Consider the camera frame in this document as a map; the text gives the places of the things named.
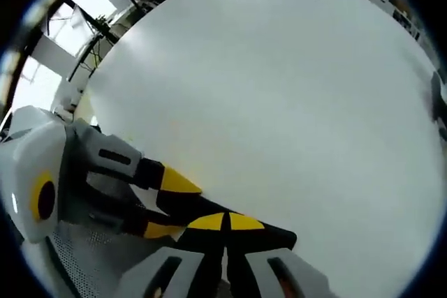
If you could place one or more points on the dark metal frame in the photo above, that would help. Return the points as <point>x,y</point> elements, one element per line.
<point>94,29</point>

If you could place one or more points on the grey perforated surface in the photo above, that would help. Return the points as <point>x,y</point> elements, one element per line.
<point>91,263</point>

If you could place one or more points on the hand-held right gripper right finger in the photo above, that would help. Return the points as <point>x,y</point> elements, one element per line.
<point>290,273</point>

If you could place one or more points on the dark plant pot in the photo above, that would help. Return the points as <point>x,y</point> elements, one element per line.
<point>440,97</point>

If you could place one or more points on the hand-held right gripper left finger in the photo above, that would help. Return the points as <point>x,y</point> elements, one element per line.
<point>164,273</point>

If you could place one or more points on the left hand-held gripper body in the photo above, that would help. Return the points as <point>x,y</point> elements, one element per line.
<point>31,172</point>

